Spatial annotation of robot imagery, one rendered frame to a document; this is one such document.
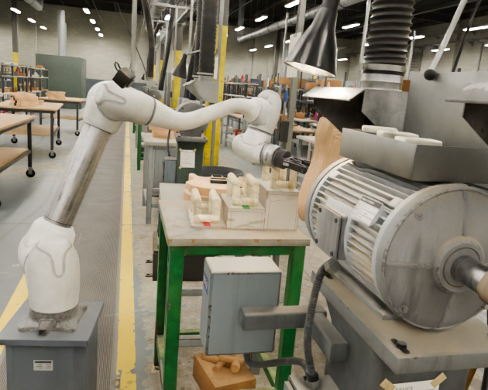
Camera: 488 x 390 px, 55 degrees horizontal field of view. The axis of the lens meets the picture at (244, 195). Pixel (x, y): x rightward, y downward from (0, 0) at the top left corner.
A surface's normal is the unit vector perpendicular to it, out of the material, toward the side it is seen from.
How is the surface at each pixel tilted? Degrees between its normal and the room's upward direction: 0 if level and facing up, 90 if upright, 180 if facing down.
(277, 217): 90
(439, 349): 0
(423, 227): 85
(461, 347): 0
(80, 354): 90
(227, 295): 90
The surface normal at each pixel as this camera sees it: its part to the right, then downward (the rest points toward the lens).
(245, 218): 0.17, 0.23
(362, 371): -0.97, -0.03
